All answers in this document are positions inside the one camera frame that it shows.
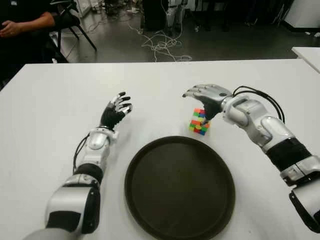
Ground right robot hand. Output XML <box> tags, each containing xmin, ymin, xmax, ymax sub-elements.
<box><xmin>181</xmin><ymin>83</ymin><xmax>233</xmax><ymax>125</ymax></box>

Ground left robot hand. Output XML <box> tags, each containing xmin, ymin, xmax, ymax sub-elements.
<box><xmin>100</xmin><ymin>91</ymin><xmax>133</xmax><ymax>131</ymax></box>

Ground multicoloured Rubik's cube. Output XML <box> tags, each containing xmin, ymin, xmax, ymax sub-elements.
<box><xmin>188</xmin><ymin>107</ymin><xmax>211</xmax><ymax>137</ymax></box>

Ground dark round plate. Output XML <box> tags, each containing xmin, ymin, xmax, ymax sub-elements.
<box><xmin>124</xmin><ymin>135</ymin><xmax>236</xmax><ymax>240</ymax></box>

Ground dark equipment rack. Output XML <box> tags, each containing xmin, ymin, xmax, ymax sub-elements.
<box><xmin>184</xmin><ymin>0</ymin><xmax>287</xmax><ymax>33</ymax></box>

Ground white humanoid robot legs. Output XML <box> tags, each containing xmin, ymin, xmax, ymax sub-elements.
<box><xmin>166</xmin><ymin>0</ymin><xmax>185</xmax><ymax>36</ymax></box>

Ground black cabinet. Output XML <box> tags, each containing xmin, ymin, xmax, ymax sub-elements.
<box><xmin>143</xmin><ymin>0</ymin><xmax>167</xmax><ymax>32</ymax></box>

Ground white side table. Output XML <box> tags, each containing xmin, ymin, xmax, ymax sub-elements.
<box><xmin>291</xmin><ymin>46</ymin><xmax>320</xmax><ymax>75</ymax></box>

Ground black folding chair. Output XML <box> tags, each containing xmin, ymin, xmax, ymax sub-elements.
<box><xmin>46</xmin><ymin>0</ymin><xmax>98</xmax><ymax>63</ymax></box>

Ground white display cabinet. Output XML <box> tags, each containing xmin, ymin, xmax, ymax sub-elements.
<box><xmin>74</xmin><ymin>0</ymin><xmax>92</xmax><ymax>18</ymax></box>

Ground seated person in black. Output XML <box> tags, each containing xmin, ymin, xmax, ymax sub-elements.
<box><xmin>0</xmin><ymin>0</ymin><xmax>57</xmax><ymax>86</ymax></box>

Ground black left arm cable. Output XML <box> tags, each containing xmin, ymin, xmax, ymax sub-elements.
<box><xmin>72</xmin><ymin>136</ymin><xmax>90</xmax><ymax>173</ymax></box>

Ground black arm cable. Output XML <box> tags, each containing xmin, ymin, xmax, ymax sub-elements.
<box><xmin>232</xmin><ymin>85</ymin><xmax>286</xmax><ymax>125</ymax></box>
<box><xmin>72</xmin><ymin>136</ymin><xmax>90</xmax><ymax>173</ymax></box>

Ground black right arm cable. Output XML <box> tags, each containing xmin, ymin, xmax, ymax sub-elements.
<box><xmin>232</xmin><ymin>85</ymin><xmax>286</xmax><ymax>125</ymax></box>

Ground white cable tangle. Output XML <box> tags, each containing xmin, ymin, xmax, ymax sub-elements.
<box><xmin>127</xmin><ymin>0</ymin><xmax>193</xmax><ymax>63</ymax></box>

